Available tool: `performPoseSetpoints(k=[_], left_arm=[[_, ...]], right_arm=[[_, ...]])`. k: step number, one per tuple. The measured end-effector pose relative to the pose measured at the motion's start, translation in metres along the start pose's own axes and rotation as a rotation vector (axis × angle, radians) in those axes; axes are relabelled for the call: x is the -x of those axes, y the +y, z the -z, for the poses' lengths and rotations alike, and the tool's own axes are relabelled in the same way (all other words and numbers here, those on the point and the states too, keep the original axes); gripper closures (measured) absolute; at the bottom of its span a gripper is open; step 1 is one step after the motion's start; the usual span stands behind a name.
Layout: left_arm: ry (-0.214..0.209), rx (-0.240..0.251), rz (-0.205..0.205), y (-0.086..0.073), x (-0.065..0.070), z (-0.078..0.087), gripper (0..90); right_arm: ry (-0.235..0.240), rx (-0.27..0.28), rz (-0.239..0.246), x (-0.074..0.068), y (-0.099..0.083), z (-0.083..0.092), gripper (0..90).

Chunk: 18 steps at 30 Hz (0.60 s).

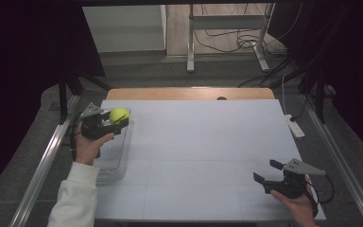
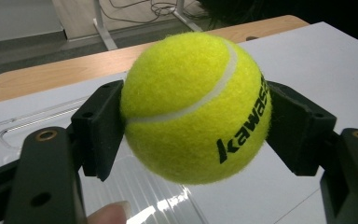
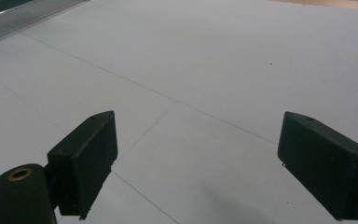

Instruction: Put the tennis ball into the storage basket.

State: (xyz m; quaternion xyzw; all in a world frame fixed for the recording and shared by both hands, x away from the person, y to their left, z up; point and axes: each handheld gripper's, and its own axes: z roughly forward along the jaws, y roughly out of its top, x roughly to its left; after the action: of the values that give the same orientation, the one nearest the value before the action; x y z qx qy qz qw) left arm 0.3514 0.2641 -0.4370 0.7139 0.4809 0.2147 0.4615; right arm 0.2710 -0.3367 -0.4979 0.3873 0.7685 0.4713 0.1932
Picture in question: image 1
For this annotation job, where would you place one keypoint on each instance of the aluminium rail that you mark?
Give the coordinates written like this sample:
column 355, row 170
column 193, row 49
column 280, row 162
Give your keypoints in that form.
column 41, row 164
column 343, row 164

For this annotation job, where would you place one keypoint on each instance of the white power strip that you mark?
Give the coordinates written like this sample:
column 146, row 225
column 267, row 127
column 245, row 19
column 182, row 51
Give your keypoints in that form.
column 295, row 127

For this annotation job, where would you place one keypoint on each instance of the yellow tennis ball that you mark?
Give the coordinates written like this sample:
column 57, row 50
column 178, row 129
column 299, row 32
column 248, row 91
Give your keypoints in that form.
column 119, row 115

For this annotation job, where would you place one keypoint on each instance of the white board mat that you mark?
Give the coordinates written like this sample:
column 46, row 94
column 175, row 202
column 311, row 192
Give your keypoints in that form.
column 201, row 151

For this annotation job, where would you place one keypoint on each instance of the wooden table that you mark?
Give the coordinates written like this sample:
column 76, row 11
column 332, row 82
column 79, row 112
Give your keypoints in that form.
column 182, row 94

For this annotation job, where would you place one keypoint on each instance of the white cabinet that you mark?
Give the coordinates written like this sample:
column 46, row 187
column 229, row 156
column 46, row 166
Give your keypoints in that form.
column 123, row 31

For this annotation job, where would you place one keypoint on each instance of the clear plastic box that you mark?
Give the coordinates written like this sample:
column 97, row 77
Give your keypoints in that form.
column 116, row 151

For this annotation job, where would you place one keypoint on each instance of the black curtain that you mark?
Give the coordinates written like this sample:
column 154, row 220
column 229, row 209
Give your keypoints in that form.
column 353, row 63
column 19, row 63

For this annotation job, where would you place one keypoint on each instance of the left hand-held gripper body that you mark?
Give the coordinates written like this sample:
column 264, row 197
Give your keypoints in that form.
column 95, row 126

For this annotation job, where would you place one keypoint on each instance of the person's right hand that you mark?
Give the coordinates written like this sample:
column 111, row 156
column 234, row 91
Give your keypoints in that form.
column 297, row 208

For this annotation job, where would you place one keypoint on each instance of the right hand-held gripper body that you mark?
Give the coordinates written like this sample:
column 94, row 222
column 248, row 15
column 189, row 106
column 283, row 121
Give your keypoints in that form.
column 291, row 186

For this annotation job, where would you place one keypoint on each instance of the person's left hand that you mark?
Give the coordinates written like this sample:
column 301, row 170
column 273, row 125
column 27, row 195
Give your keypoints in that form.
column 86, row 148

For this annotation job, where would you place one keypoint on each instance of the white metal desk frame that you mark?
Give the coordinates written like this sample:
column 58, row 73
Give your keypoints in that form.
column 190, row 47

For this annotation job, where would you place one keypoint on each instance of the black metal stand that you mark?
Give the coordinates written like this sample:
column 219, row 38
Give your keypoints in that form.
column 63, row 101
column 320, row 101

